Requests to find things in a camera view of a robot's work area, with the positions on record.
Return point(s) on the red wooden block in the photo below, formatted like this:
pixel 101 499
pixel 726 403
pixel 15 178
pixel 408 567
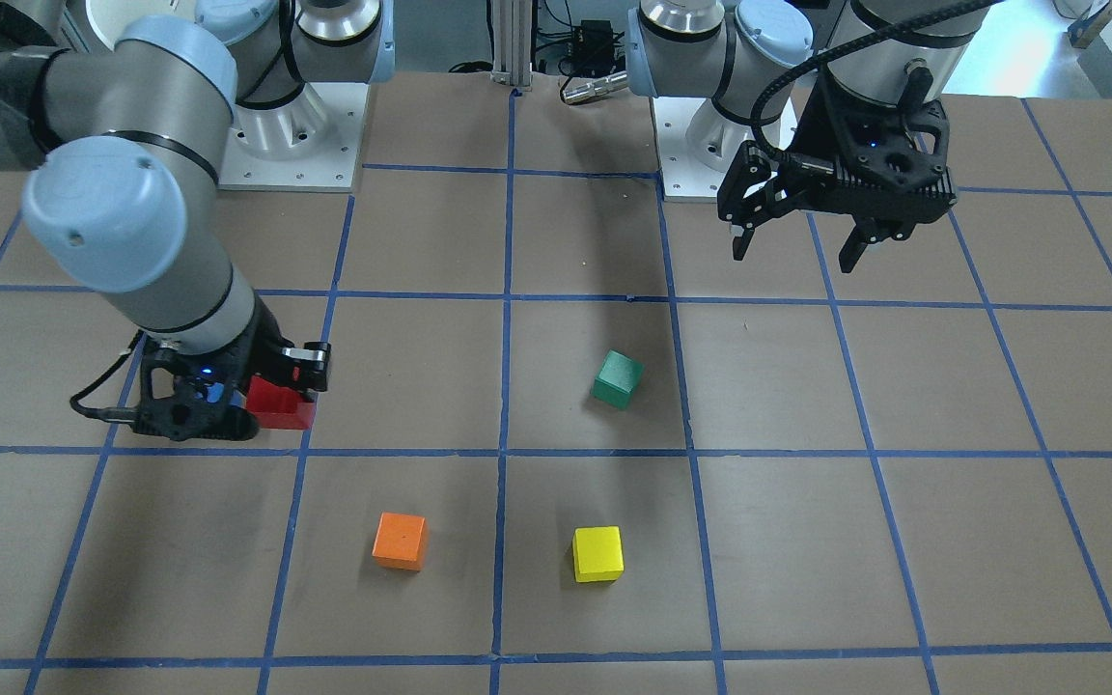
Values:
pixel 277 407

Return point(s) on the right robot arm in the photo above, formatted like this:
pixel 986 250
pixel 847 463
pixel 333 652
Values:
pixel 123 149

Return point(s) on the aluminium frame post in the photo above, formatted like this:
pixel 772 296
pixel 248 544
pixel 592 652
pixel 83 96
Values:
pixel 512 35

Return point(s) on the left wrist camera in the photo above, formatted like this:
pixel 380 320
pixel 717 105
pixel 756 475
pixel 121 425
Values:
pixel 882 163

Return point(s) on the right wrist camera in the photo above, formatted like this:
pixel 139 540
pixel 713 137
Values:
pixel 180 397

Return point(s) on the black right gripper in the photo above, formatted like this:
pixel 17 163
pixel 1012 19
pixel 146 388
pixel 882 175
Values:
pixel 264 349

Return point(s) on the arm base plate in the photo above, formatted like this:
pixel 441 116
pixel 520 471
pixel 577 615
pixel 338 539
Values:
pixel 695 145
pixel 310 144

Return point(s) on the green wooden block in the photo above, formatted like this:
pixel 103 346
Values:
pixel 617 379

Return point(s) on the orange wooden block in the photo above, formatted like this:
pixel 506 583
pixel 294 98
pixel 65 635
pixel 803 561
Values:
pixel 401 541

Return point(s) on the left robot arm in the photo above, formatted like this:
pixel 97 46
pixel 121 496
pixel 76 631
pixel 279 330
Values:
pixel 758 62

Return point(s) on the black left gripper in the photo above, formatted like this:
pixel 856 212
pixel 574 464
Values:
pixel 819 128

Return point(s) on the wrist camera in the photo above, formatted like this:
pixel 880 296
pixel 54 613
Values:
pixel 180 397
pixel 882 163

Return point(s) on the yellow wooden block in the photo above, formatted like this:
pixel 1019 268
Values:
pixel 598 553

